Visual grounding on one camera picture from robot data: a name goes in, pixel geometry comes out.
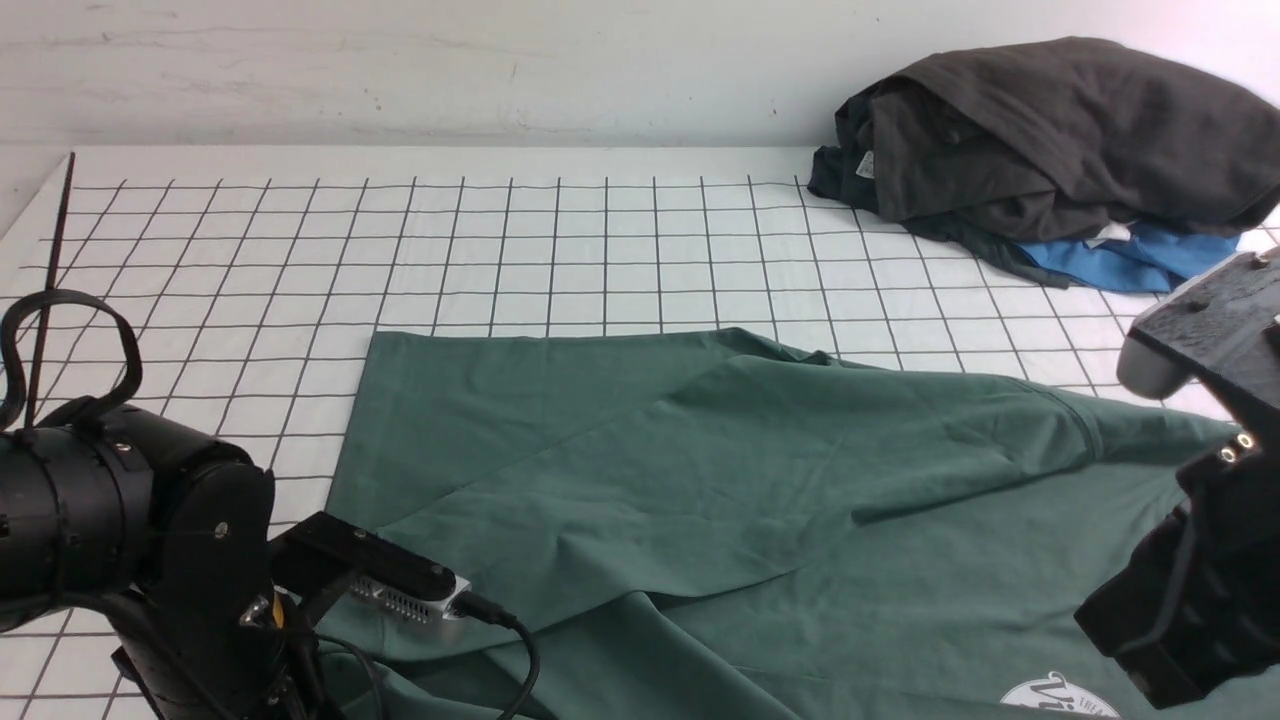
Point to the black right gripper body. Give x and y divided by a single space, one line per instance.
1198 603

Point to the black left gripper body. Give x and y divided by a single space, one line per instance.
189 665

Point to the green long-sleeve shirt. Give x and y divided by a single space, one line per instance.
712 526

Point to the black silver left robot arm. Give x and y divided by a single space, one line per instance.
164 531

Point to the blue crumpled garment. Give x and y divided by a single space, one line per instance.
1146 258

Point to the white grid-pattern table cloth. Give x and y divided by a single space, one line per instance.
257 291

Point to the dark grey crumpled garment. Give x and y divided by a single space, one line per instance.
1073 139

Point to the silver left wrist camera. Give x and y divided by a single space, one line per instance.
324 559

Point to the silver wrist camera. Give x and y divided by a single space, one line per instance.
324 559
1220 329

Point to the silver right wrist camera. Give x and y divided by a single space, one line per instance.
1220 329

